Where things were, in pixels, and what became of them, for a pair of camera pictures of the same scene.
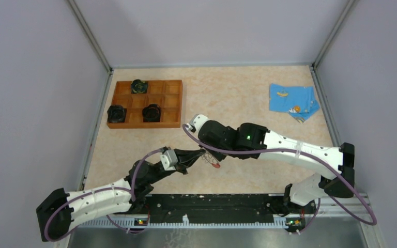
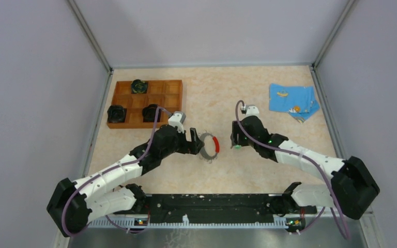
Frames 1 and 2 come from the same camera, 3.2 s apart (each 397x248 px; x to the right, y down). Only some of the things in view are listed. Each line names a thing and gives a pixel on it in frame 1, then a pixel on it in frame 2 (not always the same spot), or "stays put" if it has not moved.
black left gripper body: (181, 168) -> (178, 145)
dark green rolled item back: (139, 87) stays put
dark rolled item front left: (116, 113) stays put
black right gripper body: (218, 155) -> (246, 142)
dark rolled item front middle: (151, 113) stays put
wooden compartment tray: (168, 94) stays put
